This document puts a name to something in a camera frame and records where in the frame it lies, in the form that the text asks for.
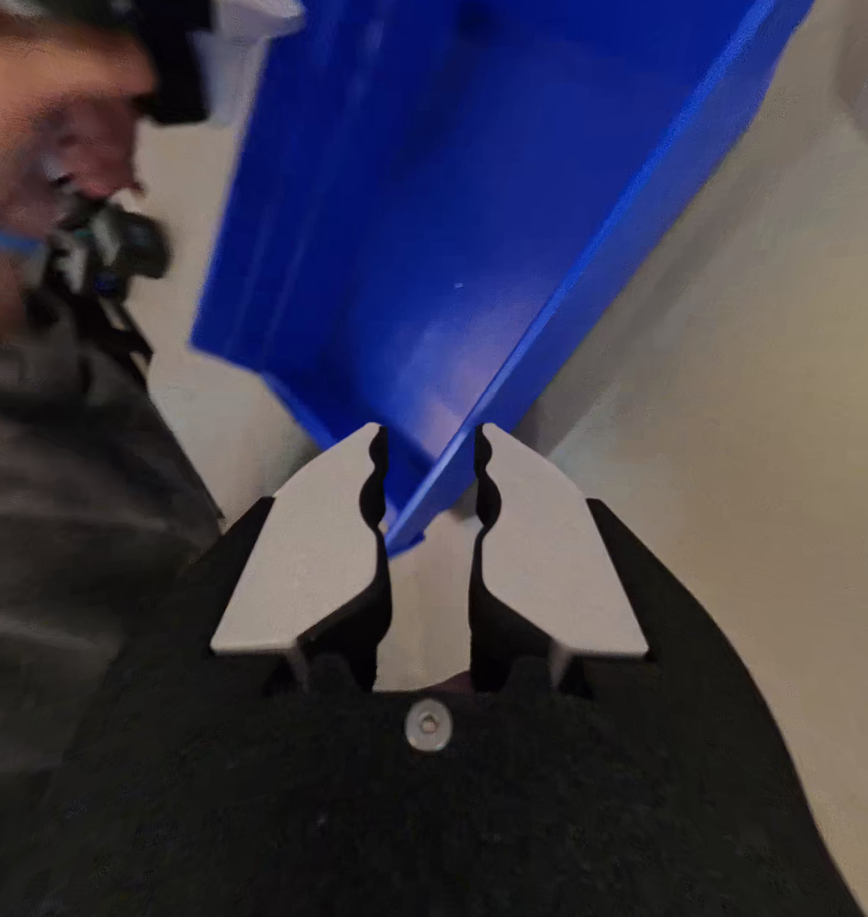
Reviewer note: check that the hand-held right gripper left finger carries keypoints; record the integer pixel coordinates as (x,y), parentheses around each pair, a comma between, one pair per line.
(305,566)

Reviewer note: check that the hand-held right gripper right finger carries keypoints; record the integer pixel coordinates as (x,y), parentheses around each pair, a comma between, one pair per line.
(555,566)

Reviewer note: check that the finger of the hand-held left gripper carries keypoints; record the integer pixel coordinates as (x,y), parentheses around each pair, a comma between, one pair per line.
(240,50)

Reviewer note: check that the blue plastic bin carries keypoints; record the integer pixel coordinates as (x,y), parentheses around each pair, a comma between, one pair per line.
(441,215)

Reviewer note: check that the person's left hand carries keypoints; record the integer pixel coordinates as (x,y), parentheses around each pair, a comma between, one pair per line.
(47,107)

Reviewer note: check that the person's grey sweater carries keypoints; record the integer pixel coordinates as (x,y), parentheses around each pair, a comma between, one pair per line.
(61,501)

